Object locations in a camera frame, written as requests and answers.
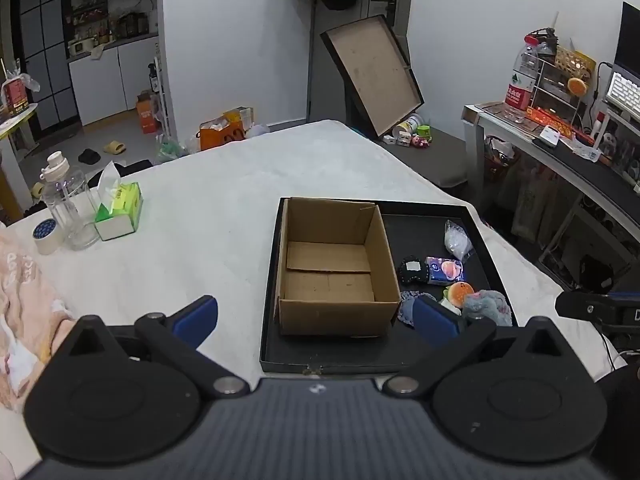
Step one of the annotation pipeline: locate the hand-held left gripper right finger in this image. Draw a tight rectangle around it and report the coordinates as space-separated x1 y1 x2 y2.
382 294 571 401

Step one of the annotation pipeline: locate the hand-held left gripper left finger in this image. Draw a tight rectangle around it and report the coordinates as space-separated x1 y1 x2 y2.
65 295 251 401

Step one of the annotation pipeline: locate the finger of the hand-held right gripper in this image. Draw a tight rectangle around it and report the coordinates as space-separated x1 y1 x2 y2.
555 290 608 322

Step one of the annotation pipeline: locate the burger plush toy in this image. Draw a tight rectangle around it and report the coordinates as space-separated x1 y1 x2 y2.
440 282 475 317

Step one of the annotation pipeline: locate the colourful snack packet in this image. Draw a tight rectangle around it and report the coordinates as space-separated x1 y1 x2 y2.
425 256 467 285

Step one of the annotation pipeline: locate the grey-blue plush toy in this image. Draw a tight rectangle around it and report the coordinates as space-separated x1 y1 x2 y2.
461 290 513 327

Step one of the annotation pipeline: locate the black toy with white screen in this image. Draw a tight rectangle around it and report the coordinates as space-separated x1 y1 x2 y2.
398 256 426 285

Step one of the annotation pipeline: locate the clear bag of white filling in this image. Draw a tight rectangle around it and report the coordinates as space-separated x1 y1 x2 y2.
444 220 474 262

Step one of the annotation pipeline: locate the black tray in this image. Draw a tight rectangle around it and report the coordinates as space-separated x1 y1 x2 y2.
259 197 516 375

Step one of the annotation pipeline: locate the brown cardboard box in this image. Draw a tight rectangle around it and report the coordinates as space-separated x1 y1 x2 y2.
274 197 402 337

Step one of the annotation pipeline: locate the beige tote bag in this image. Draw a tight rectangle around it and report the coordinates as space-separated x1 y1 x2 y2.
510 160 581 246

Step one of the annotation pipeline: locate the grey desk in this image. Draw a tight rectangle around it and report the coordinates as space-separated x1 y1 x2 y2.
461 102 640 281

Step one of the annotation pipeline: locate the green tissue box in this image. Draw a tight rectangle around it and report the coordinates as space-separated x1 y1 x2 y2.
94 161 144 242

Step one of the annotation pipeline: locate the clear water bottle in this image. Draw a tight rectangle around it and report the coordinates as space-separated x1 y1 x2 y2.
40 151 100 252

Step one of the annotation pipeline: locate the red basket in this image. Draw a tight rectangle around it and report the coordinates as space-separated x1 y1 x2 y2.
482 135 516 181

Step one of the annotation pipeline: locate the white tape roll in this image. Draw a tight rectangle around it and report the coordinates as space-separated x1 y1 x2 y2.
31 219 62 255

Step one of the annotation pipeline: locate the pink blanket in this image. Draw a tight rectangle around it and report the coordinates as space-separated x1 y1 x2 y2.
0 222 81 413

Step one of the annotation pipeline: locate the orange paper bag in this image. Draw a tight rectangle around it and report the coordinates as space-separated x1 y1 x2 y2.
199 116 247 152

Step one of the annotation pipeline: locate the long red box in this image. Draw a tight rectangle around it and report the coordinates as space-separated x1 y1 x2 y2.
525 107 601 143

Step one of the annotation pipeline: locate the orange cardboard box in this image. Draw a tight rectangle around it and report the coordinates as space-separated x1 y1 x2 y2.
136 91 162 135

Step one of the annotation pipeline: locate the yellow cardboard box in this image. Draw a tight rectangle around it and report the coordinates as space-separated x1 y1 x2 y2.
222 106 255 131

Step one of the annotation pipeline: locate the white keyboard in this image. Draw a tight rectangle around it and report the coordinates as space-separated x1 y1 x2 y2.
604 71 640 116

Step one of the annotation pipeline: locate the large red-label water bottle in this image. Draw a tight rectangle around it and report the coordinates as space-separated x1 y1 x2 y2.
504 35 540 123

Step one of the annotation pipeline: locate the clear acrylic organizer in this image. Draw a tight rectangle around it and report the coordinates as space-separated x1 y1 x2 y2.
532 55 593 111

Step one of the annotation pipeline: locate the wicker basket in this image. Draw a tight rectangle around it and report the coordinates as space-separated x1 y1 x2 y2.
555 45 597 78

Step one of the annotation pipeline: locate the white kitchen cabinet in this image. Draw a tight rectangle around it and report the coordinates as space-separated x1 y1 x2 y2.
67 35 161 126

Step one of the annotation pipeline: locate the black-framed brown tray lid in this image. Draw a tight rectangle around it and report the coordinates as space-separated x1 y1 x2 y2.
320 14 425 140

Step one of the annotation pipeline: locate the round side table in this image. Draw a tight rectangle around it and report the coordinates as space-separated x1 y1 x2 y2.
0 102 40 138

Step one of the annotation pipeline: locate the black monitor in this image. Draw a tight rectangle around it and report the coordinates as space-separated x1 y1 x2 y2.
614 1 640 81

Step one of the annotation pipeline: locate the coat rack pole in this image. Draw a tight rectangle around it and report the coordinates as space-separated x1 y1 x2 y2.
306 0 317 123

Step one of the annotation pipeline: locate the red carton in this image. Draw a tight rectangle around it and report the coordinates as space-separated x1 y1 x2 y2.
2 77 28 116

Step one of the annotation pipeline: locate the black-framed glass door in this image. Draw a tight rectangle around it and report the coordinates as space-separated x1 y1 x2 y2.
10 0 81 133

